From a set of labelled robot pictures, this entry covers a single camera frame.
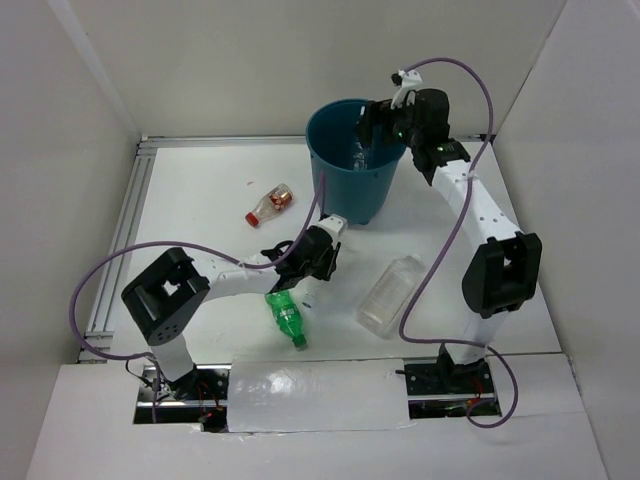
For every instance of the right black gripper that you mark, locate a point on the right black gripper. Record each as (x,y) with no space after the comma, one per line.
(380,112)

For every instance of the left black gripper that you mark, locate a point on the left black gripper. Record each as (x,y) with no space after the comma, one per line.
(326,272)

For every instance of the large clear square bottle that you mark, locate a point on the large clear square bottle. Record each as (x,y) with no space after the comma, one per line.
(387,299)

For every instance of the clear crushed bottle blue cap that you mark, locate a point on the clear crushed bottle blue cap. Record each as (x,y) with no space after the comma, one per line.
(313,293)

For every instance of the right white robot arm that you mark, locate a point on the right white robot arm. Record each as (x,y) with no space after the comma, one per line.
(503,271)

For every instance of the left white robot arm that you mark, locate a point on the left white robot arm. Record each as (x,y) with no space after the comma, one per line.
(166,295)

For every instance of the teal plastic bin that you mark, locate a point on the teal plastic bin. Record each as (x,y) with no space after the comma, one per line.
(356,196)

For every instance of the green plastic bottle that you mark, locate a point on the green plastic bottle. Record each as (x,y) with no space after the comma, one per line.
(287,317)

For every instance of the red-capped small bottle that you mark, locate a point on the red-capped small bottle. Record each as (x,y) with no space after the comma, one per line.
(270,206)

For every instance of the white taped sheet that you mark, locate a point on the white taped sheet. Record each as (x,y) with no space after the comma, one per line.
(324,396)

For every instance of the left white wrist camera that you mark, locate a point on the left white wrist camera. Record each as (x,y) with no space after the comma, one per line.
(334,225)

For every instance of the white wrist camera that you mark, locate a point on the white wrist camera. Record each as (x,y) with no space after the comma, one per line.
(406,82)
(334,225)

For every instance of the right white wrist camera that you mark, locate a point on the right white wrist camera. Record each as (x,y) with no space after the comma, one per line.
(406,82)

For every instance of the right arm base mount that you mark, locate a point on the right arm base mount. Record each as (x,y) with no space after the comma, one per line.
(437,388)

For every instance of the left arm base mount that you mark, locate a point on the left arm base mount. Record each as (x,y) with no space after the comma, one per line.
(200,398)

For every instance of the aluminium frame rail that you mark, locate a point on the aluminium frame rail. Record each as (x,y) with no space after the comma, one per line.
(127,225)

